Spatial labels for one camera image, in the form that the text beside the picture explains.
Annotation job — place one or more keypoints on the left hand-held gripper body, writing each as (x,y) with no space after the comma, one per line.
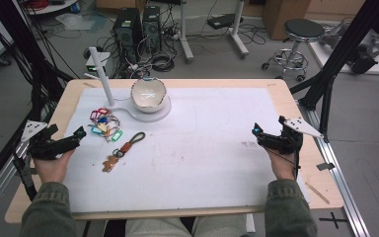
(51,146)

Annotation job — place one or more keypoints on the brown cardboard box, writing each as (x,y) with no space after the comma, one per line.
(284,18)

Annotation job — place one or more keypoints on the white desk leg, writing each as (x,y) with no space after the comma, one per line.
(185,36)
(238,33)

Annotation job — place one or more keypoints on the black tape piece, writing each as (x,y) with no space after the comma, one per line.
(325,166)

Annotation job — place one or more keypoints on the thin wooden stick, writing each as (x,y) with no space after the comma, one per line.
(317,193)

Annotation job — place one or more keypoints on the black metal frame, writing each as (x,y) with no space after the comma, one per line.
(343,46)
(18,36)

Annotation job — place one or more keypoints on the person's left hand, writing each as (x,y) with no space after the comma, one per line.
(53,169)

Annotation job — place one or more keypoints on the large black computer tower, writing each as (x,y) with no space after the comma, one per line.
(127,31)

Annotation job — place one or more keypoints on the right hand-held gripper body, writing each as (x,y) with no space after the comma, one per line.
(278,143)

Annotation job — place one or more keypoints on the white ceramic bowl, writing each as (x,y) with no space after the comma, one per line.
(148,94)

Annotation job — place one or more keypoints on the flat black box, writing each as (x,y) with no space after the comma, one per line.
(223,20)

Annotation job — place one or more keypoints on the clear plastic sheet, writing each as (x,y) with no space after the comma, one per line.
(79,22)

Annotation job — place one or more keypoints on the black round stool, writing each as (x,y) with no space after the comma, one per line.
(301,31)

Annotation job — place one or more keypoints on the white table mat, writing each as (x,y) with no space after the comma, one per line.
(194,164)

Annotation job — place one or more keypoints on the aluminium rail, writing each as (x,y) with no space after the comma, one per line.
(342,184)
(0,191)

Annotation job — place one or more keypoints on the white key stand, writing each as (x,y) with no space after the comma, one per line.
(103,80)

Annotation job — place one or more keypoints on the person's right hand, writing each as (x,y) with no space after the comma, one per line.
(281,166)

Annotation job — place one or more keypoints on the person's legs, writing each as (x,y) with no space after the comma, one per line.
(184,227)

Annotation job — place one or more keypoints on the round white table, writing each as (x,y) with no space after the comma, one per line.
(51,7)

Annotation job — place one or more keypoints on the small black computer tower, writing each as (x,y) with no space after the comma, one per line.
(152,28)

